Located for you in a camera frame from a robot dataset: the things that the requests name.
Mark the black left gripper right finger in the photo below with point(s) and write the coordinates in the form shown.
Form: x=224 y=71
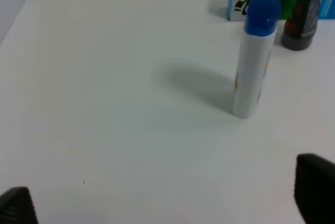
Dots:
x=314 y=188

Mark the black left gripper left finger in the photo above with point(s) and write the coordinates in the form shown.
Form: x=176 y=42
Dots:
x=17 y=207

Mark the black tube with black cap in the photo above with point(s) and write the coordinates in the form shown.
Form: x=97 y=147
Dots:
x=301 y=26

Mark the white bottle with blue cap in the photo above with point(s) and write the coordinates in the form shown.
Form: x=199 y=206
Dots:
x=255 y=49

